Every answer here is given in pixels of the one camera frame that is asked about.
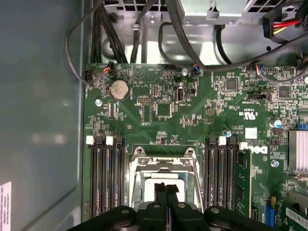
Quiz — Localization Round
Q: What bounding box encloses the black clipped cable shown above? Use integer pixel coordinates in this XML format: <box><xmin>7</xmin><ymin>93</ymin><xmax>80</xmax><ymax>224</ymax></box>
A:
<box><xmin>130</xmin><ymin>0</ymin><xmax>156</xmax><ymax>64</ymax></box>

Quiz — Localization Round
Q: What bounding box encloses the silver CPU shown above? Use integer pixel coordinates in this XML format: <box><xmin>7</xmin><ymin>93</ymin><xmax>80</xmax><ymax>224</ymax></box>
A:
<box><xmin>141</xmin><ymin>172</ymin><xmax>188</xmax><ymax>204</ymax></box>

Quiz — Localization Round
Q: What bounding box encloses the black PC case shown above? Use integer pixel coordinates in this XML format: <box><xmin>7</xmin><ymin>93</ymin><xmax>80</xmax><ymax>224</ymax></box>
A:
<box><xmin>0</xmin><ymin>0</ymin><xmax>308</xmax><ymax>231</ymax></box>

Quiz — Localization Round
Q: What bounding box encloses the short black cable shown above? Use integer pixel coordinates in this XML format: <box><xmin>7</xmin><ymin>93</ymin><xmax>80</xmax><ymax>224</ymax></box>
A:
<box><xmin>215</xmin><ymin>24</ymin><xmax>233</xmax><ymax>65</ymax></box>

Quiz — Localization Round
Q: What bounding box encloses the metal CPU socket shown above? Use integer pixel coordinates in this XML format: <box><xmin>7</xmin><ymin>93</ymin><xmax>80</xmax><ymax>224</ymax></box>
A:
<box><xmin>128</xmin><ymin>146</ymin><xmax>205</xmax><ymax>212</ymax></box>

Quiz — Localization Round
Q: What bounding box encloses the blue expansion slot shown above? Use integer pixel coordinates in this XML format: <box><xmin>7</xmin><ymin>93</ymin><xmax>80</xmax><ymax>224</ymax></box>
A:
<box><xmin>264</xmin><ymin>196</ymin><xmax>277</xmax><ymax>228</ymax></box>

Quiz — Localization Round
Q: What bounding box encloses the black power connector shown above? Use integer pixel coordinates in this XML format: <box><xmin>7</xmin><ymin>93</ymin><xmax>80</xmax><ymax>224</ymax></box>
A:
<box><xmin>262</xmin><ymin>6</ymin><xmax>308</xmax><ymax>44</ymax></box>

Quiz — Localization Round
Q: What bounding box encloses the black looped cable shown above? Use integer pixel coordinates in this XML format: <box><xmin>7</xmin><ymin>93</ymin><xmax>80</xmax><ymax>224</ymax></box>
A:
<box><xmin>157</xmin><ymin>21</ymin><xmax>205</xmax><ymax>73</ymax></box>

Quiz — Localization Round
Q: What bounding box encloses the green motherboard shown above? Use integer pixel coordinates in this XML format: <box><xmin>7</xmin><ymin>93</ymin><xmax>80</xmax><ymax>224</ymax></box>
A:
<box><xmin>83</xmin><ymin>63</ymin><xmax>308</xmax><ymax>231</ymax></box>

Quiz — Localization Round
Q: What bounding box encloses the silver finned heat sink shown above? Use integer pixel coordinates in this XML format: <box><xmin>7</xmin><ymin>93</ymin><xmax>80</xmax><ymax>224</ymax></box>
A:
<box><xmin>288</xmin><ymin>129</ymin><xmax>308</xmax><ymax>173</ymax></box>

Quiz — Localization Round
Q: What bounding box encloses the thin black wire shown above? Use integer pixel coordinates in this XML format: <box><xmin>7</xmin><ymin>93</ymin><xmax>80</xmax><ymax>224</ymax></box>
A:
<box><xmin>64</xmin><ymin>0</ymin><xmax>114</xmax><ymax>85</ymax></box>

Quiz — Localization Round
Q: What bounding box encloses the round coin cell battery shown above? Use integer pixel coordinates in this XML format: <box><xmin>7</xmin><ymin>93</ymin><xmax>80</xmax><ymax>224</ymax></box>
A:
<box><xmin>109</xmin><ymin>79</ymin><xmax>131</xmax><ymax>101</ymax></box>

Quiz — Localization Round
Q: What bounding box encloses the black cable bundle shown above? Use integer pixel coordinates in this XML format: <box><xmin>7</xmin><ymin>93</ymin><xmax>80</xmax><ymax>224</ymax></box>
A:
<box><xmin>90</xmin><ymin>6</ymin><xmax>128</xmax><ymax>64</ymax></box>

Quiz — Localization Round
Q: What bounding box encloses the green RAM stick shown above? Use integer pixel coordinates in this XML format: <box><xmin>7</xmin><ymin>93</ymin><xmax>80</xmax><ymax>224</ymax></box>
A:
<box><xmin>237</xmin><ymin>142</ymin><xmax>253</xmax><ymax>217</ymax></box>

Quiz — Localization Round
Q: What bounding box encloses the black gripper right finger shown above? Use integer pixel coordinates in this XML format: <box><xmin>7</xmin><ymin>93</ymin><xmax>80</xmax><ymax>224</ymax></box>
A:
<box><xmin>166</xmin><ymin>184</ymin><xmax>274</xmax><ymax>231</ymax></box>

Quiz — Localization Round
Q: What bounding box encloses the thick black cable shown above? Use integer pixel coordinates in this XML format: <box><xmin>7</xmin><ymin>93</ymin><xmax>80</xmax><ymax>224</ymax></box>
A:
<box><xmin>165</xmin><ymin>0</ymin><xmax>308</xmax><ymax>73</ymax></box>

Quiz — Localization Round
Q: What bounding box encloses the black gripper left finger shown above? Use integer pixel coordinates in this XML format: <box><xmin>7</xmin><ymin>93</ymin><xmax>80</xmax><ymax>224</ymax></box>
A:
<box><xmin>90</xmin><ymin>182</ymin><xmax>167</xmax><ymax>231</ymax></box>

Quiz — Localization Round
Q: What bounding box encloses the metal socket cover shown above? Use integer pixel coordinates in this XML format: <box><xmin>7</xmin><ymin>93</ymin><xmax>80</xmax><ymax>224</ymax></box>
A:
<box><xmin>133</xmin><ymin>156</ymin><xmax>200</xmax><ymax>210</ymax></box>

